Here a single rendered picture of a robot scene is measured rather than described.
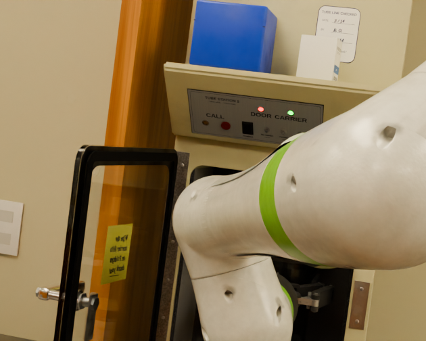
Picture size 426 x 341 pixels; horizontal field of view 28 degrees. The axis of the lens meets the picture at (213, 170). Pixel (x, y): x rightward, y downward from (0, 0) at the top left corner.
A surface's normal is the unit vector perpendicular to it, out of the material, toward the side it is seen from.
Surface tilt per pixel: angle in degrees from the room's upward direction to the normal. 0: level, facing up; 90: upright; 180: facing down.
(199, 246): 134
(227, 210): 96
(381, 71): 90
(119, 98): 90
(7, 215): 90
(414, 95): 39
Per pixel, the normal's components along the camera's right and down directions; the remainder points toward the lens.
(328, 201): -0.78, 0.16
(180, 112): -0.24, 0.72
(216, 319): -0.60, 0.05
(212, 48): -0.22, 0.03
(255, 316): 0.17, -0.20
